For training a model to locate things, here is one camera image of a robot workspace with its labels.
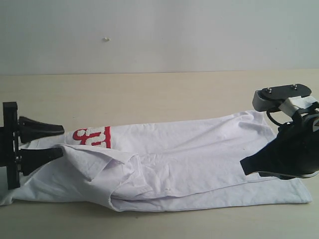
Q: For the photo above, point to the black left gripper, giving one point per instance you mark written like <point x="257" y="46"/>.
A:
<point x="29" y="159"/>

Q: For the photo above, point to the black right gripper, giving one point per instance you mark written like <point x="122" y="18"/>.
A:
<point x="294" y="153"/>

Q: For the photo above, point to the white t-shirt red lettering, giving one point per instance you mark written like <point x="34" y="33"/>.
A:
<point x="168" y="166"/>

